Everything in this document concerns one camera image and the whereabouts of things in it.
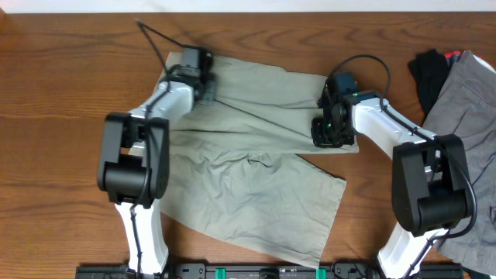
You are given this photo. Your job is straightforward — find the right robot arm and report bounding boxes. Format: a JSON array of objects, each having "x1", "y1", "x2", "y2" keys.
[{"x1": 311, "y1": 89, "x2": 477, "y2": 278}]

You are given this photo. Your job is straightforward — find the khaki green shorts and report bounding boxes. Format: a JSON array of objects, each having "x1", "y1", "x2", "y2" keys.
[{"x1": 160, "y1": 57, "x2": 346, "y2": 268}]

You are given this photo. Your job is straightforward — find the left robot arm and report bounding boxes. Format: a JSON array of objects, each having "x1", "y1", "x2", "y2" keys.
[{"x1": 97, "y1": 64, "x2": 215, "y2": 278}]

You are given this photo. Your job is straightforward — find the red garment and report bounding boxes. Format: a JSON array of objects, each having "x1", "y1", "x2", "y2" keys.
[{"x1": 444, "y1": 50, "x2": 461, "y2": 59}]

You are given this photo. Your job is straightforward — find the black garment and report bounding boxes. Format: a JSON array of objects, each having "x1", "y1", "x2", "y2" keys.
[{"x1": 408, "y1": 49, "x2": 450, "y2": 115}]

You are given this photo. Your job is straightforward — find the grey shorts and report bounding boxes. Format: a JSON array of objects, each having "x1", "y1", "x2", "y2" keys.
[{"x1": 422, "y1": 50, "x2": 495, "y2": 276}]

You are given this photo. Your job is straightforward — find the light blue garment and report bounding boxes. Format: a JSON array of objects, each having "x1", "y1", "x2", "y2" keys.
[{"x1": 474, "y1": 55, "x2": 496, "y2": 73}]

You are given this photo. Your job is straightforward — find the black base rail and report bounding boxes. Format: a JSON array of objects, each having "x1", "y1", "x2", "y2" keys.
[{"x1": 75, "y1": 262, "x2": 465, "y2": 279}]

